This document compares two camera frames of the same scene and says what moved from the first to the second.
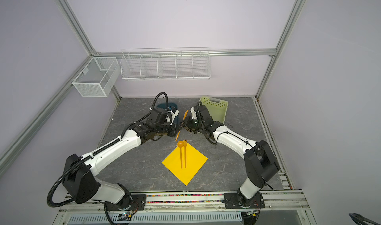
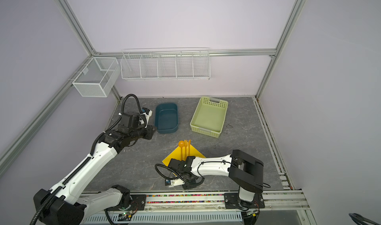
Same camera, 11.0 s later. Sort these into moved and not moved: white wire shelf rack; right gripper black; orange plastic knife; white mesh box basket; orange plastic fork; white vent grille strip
Moved: orange plastic knife; right gripper black
Not moved: white vent grille strip; orange plastic fork; white wire shelf rack; white mesh box basket
